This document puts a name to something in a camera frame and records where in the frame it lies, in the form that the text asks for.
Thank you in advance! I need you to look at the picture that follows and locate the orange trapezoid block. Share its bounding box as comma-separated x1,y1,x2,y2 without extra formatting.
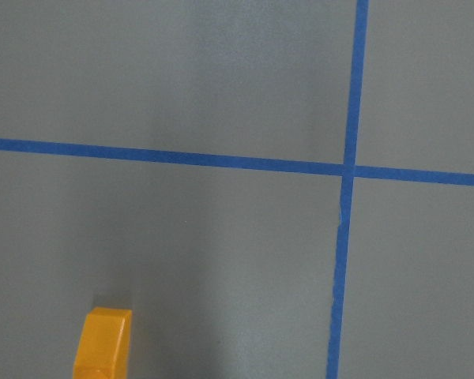
73,307,133,379

